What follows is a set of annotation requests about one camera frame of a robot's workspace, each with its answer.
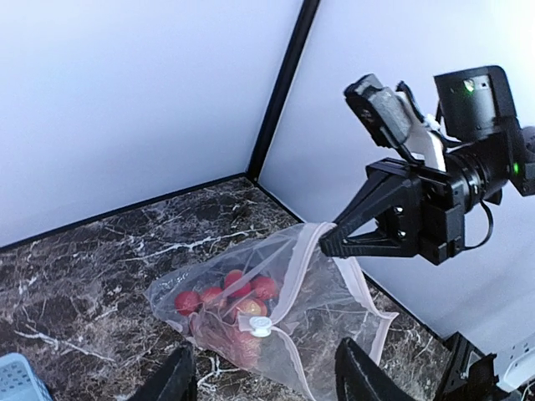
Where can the red lychee bunch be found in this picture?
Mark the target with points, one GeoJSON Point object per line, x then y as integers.
{"type": "Point", "coordinates": [213, 317]}

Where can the black motor box right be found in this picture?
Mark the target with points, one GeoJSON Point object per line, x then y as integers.
{"type": "Point", "coordinates": [476, 103]}

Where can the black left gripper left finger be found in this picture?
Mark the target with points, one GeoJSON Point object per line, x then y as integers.
{"type": "Point", "coordinates": [175, 379]}

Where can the black enclosure frame post right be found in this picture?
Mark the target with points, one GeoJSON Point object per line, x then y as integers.
{"type": "Point", "coordinates": [281, 88]}

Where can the clear zip top bag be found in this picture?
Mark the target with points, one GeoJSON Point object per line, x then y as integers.
{"type": "Point", "coordinates": [321, 300]}

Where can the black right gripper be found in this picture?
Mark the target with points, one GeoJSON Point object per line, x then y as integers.
{"type": "Point", "coordinates": [418, 210]}

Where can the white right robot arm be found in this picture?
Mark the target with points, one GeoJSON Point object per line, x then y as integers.
{"type": "Point", "coordinates": [515, 153]}

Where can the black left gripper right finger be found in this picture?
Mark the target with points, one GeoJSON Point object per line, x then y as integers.
{"type": "Point", "coordinates": [359, 378]}

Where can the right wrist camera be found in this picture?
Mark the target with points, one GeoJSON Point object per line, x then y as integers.
{"type": "Point", "coordinates": [394, 120]}

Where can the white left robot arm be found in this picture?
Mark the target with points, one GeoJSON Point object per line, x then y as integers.
{"type": "Point", "coordinates": [496, 376]}

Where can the blue perforated plastic basket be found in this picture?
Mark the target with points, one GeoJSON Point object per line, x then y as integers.
{"type": "Point", "coordinates": [19, 382]}

